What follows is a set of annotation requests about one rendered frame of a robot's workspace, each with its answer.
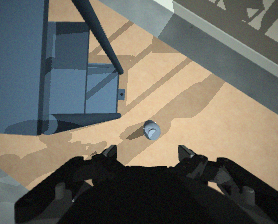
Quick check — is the blue shelving unit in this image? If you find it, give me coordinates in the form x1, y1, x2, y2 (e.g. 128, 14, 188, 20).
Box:
0, 0, 125, 136

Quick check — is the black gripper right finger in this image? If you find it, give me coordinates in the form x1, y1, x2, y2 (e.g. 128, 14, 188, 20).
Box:
165, 145, 278, 224

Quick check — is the grey-blue bottle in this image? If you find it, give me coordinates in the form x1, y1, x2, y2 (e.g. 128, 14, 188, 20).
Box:
144, 120, 161, 140

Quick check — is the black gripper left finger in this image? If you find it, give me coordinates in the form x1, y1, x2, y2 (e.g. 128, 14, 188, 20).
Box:
14, 145, 136, 224

